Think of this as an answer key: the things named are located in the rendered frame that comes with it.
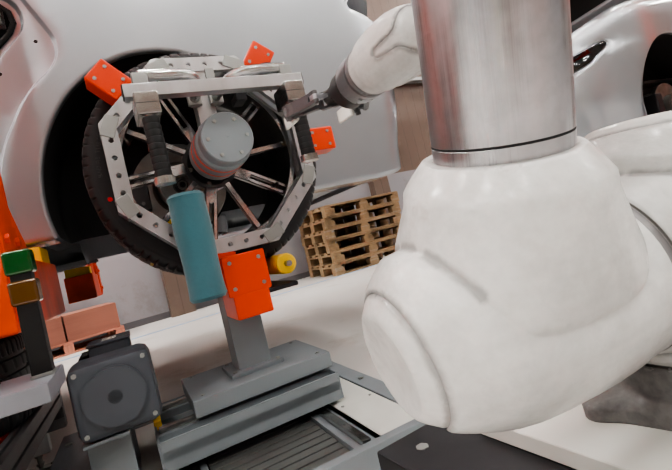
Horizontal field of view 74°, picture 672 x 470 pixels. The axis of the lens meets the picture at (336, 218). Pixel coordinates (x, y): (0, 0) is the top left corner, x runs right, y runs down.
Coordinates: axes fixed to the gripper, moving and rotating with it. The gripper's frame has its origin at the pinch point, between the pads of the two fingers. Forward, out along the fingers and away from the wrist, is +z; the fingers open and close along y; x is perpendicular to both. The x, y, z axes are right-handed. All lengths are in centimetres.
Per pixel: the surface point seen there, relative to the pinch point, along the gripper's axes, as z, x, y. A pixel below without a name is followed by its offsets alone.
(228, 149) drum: 14.0, -1.0, -17.7
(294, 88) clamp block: 6.5, 10.0, -0.3
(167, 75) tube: 9.7, 16.4, -28.4
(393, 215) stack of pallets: 438, -22, 298
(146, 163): 74, 13, -32
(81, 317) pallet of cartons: 440, -50, -97
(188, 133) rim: 38.9, 11.3, -21.6
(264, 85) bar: 9.5, 12.4, -6.6
